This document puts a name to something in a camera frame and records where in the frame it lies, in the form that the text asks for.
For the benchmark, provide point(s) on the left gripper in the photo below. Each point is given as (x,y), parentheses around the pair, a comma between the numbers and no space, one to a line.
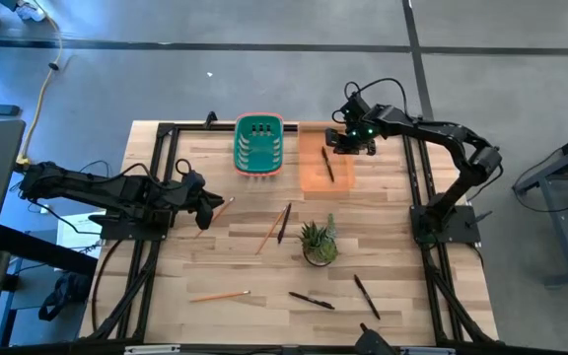
(200,207)

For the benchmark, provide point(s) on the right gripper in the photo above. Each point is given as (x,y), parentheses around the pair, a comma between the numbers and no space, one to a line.
(343,140)

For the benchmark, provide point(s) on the yellow pencil with red eraser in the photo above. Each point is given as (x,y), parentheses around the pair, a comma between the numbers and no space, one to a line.
(219,213)
(220,296)
(271,230)

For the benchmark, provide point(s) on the black pen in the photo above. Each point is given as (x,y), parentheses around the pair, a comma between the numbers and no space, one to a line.
(311,300)
(328,164)
(366,296)
(284,223)

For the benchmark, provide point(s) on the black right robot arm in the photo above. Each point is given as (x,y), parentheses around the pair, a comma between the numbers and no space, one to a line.
(442,133)

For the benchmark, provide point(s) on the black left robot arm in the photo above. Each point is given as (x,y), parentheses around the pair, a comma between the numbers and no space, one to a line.
(92,190)

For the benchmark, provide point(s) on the translucent orange plastic tray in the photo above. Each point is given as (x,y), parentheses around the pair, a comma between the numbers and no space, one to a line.
(313,167)

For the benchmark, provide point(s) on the teal basket with orange rim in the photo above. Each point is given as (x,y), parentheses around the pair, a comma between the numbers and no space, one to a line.
(259,148)

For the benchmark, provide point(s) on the black table clamp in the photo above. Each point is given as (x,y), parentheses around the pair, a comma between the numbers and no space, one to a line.
(210,119)

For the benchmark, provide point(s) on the succulent plant in black pot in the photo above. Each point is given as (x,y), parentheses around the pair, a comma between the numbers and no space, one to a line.
(319,246)

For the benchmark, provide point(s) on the white paper sheet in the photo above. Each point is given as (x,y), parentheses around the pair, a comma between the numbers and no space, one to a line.
(72,244)

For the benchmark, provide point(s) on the small white power adapter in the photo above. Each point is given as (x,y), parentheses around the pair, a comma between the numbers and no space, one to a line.
(45,209)

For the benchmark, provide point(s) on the black bag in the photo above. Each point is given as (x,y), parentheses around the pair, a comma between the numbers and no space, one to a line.
(64,291)

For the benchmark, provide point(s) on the black desk beam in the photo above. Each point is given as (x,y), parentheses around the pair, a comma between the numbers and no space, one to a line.
(42,249)

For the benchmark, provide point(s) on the black angular object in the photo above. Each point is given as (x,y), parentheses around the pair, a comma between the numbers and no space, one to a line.
(373,342)

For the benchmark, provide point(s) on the person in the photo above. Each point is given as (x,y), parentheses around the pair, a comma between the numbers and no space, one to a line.
(31,11)

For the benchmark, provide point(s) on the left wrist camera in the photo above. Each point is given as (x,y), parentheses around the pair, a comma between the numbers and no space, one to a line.
(195,180)

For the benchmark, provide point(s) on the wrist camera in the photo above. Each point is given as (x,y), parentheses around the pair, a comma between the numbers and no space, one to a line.
(195,180)
(357,108)

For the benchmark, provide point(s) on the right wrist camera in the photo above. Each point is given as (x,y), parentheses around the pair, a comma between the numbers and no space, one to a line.
(357,108)

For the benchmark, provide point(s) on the silver metal bracket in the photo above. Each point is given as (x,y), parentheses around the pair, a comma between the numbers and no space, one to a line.
(427,351)
(151,350)

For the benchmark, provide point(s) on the grey metal table frame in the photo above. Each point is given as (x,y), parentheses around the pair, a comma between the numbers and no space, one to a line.
(555,167)

